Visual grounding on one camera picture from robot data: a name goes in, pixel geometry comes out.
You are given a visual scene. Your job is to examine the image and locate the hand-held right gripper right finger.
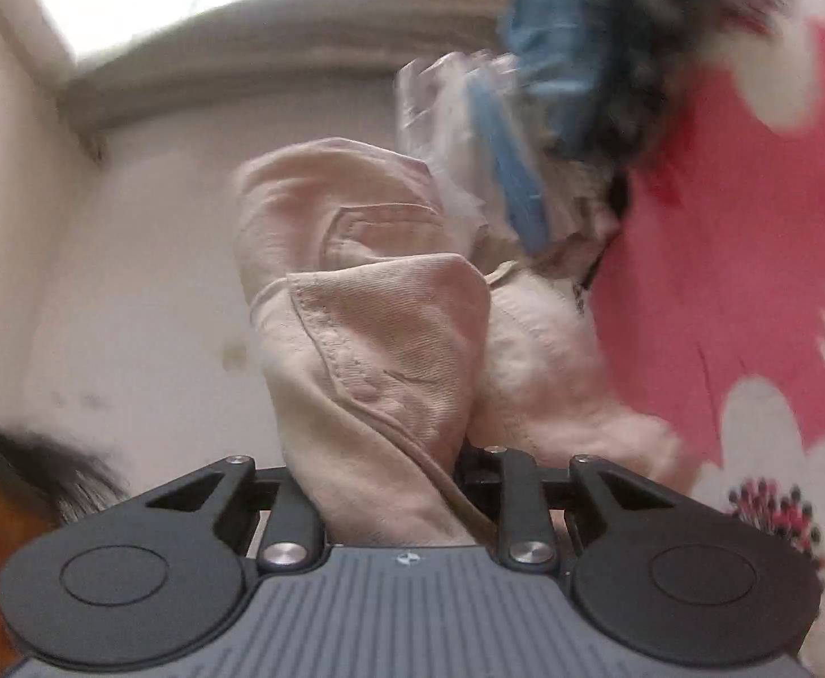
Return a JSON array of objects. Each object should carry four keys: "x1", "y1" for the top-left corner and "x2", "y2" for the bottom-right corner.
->
[{"x1": 453, "y1": 445, "x2": 677, "y2": 571}]

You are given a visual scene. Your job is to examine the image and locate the person's head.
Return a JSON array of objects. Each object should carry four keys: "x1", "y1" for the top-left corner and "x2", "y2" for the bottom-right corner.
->
[{"x1": 0, "y1": 416, "x2": 131, "y2": 678}]

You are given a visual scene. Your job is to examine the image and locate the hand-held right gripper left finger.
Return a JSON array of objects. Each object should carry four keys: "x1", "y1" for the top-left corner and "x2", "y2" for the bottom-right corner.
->
[{"x1": 144, "y1": 455, "x2": 327, "y2": 575}]

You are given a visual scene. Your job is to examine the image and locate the stack of light folded clothes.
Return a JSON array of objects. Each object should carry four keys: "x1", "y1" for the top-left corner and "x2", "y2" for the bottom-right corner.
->
[{"x1": 394, "y1": 49, "x2": 632, "y2": 284}]

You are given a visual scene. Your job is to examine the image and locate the stack of dark folded clothes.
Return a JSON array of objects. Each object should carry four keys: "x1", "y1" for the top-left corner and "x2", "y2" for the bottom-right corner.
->
[{"x1": 497, "y1": 0, "x2": 802, "y2": 171}]

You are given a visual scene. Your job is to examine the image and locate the red floral blanket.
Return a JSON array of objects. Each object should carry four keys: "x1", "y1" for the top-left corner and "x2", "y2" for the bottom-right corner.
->
[{"x1": 585, "y1": 14, "x2": 825, "y2": 678}]

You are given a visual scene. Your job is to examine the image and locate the khaki pants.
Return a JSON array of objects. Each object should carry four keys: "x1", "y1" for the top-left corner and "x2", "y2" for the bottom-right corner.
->
[{"x1": 232, "y1": 137, "x2": 682, "y2": 548}]

